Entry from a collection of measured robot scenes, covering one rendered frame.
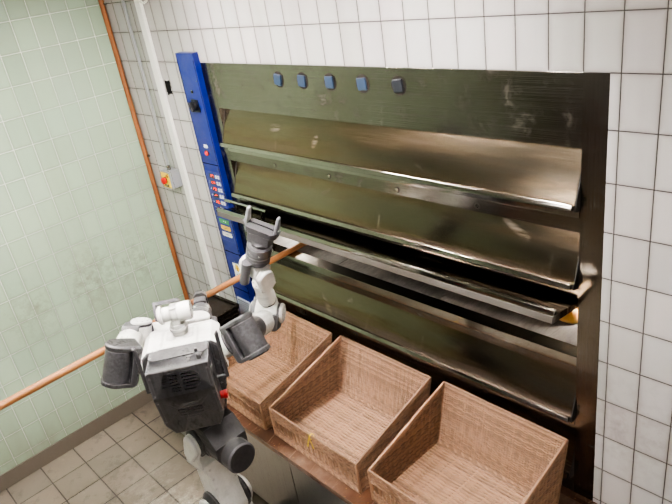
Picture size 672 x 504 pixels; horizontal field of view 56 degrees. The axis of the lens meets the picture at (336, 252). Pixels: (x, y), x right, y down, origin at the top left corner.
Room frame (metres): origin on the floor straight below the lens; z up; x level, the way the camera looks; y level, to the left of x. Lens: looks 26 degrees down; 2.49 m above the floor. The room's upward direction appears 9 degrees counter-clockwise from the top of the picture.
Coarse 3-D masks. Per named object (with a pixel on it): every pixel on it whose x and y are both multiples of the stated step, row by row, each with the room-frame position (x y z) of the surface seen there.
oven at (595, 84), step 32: (288, 64) 2.58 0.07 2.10; (608, 96) 1.60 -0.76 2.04; (224, 160) 3.07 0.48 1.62; (256, 160) 2.86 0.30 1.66; (288, 160) 2.67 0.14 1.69; (416, 192) 2.12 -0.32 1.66; (448, 192) 2.01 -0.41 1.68; (544, 224) 1.74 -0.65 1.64; (576, 224) 1.66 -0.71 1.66; (352, 288) 2.45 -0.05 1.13; (320, 320) 2.66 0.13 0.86; (576, 384) 1.65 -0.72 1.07; (544, 416) 1.74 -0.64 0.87; (576, 416) 1.65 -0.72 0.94; (576, 448) 1.65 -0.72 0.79; (576, 480) 1.64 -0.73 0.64
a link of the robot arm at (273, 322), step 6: (282, 306) 2.09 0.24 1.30; (258, 312) 2.03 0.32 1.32; (264, 312) 2.04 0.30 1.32; (270, 312) 2.06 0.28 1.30; (276, 312) 2.07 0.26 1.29; (282, 312) 2.08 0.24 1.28; (264, 318) 1.96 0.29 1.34; (270, 318) 2.01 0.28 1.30; (276, 318) 2.04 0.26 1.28; (282, 318) 2.07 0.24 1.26; (270, 324) 1.99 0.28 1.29; (276, 324) 2.03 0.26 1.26; (270, 330) 1.99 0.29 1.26; (276, 330) 2.03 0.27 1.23
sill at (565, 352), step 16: (288, 256) 2.78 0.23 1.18; (304, 256) 2.75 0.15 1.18; (320, 272) 2.61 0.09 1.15; (336, 272) 2.53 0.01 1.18; (352, 272) 2.50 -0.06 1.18; (368, 288) 2.37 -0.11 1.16; (384, 288) 2.31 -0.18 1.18; (400, 288) 2.29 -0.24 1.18; (416, 304) 2.17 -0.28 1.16; (432, 304) 2.12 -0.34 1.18; (448, 304) 2.10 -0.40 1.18; (448, 320) 2.05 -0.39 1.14; (464, 320) 1.99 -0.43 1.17; (480, 320) 1.96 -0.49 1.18; (496, 320) 1.94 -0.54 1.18; (496, 336) 1.88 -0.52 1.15; (512, 336) 1.83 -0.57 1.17; (528, 336) 1.81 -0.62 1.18; (544, 336) 1.79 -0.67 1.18; (544, 352) 1.74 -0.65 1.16; (560, 352) 1.69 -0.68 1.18; (576, 352) 1.68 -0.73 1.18
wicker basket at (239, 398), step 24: (288, 312) 2.80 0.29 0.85; (264, 336) 2.92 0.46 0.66; (288, 336) 2.77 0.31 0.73; (312, 336) 2.64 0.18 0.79; (264, 360) 2.80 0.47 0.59; (288, 360) 2.75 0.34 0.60; (312, 360) 2.46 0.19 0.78; (240, 384) 2.62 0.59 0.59; (264, 384) 2.59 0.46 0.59; (288, 384) 2.36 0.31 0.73; (240, 408) 2.41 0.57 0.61; (264, 408) 2.27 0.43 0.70
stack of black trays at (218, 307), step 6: (210, 300) 3.12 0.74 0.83; (216, 300) 3.11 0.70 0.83; (222, 300) 3.09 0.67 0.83; (228, 300) 3.06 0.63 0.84; (210, 306) 3.05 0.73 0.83; (216, 306) 3.04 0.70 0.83; (222, 306) 3.03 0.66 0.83; (228, 306) 3.02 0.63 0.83; (234, 306) 2.98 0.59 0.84; (216, 312) 2.97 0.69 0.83; (222, 312) 2.94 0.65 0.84; (228, 312) 2.95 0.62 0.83; (234, 312) 2.99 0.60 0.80; (240, 312) 3.00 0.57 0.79; (222, 318) 2.92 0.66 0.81; (228, 318) 2.95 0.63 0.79; (234, 318) 2.98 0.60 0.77; (222, 324) 2.92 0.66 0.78
